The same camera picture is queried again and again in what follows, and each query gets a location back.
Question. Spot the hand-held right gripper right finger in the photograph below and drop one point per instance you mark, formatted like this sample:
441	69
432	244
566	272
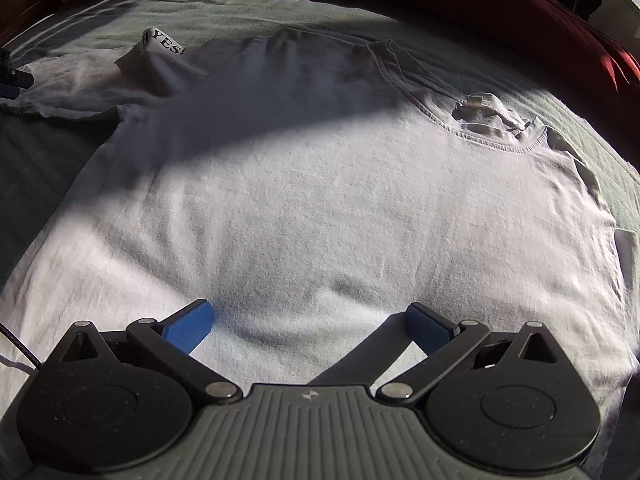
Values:
427	332

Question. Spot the red duvet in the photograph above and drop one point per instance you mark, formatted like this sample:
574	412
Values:
550	10

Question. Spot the white printed t-shirt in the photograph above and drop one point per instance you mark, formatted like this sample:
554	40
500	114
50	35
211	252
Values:
320	210

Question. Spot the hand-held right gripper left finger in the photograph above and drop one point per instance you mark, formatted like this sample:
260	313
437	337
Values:
190	327

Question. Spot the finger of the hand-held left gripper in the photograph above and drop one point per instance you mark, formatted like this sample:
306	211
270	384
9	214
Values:
6	91

